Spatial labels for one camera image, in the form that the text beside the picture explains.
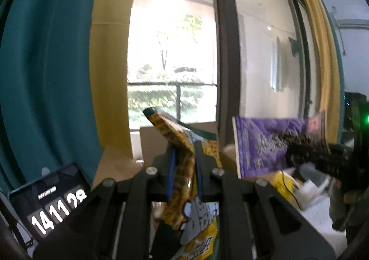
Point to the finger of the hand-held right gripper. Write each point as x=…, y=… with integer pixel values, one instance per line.
x=323, y=156

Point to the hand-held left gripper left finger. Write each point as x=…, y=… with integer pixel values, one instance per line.
x=171, y=176

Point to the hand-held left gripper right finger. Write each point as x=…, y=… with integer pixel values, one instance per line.
x=199, y=173

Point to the yellow checkered snack packet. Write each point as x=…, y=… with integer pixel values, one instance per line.
x=184, y=162

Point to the brown cardboard box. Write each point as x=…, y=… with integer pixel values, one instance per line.
x=121, y=167

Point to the purple snack packet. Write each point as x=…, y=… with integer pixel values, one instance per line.
x=259, y=144

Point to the person's right forearm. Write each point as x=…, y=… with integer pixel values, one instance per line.
x=346, y=216

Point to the person's right hand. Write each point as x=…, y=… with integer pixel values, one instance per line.
x=351, y=196

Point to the white flat device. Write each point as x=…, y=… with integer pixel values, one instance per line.
x=311, y=190

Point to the yellow cartoon bag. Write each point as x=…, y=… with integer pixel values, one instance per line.
x=281, y=183

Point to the yellow curtain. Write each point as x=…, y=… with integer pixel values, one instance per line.
x=109, y=75
x=325, y=75

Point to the black balcony railing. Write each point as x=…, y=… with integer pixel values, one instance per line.
x=178, y=98

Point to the hanging grey towel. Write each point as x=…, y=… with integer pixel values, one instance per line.
x=276, y=69

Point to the white air conditioner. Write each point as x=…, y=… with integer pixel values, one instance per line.
x=354, y=23

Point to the black tablet with clock display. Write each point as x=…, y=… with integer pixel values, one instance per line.
x=43, y=208

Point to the black window frame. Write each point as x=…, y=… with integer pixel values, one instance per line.
x=227, y=60

